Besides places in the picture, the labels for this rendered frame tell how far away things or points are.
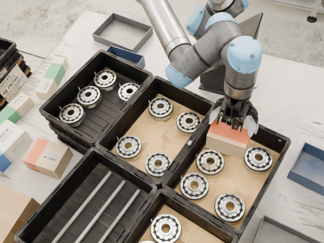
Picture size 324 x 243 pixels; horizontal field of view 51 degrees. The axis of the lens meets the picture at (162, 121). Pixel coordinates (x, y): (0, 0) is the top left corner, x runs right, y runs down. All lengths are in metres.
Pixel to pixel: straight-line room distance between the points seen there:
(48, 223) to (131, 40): 1.07
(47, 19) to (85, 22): 1.33
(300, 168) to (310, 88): 0.43
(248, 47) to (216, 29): 0.11
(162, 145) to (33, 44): 2.09
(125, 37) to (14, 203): 1.06
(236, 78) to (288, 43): 2.17
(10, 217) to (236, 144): 0.82
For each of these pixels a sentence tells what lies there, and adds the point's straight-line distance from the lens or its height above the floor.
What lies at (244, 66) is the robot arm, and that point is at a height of 1.43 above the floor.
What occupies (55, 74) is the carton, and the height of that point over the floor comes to 0.76.
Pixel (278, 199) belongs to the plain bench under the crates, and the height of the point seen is 0.70.
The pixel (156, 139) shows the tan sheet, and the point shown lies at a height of 0.83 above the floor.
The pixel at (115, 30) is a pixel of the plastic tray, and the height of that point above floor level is 0.70.
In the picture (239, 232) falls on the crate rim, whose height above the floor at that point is 0.93.
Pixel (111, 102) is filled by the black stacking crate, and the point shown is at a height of 0.83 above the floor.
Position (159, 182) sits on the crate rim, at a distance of 1.16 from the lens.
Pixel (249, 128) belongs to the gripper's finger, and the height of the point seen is 1.16.
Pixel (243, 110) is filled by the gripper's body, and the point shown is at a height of 1.24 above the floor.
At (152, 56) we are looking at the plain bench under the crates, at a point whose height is 0.70.
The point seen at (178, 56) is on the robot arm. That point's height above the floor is 1.35.
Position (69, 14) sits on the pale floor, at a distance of 3.38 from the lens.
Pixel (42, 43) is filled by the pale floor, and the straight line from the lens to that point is 3.18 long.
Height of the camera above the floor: 1.99
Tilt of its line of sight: 57 degrees down
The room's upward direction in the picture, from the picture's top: 8 degrees counter-clockwise
